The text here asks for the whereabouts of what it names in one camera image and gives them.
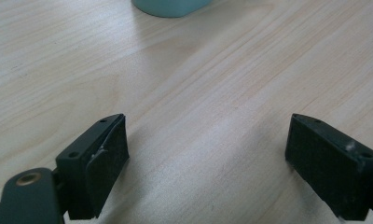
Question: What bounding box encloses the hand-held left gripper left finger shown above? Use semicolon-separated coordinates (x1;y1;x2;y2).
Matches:
55;113;131;221

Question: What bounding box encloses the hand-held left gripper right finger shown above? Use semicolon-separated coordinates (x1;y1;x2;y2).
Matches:
284;113;373;222

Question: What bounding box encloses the teal cup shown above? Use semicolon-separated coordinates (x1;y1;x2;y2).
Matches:
131;0;214;19

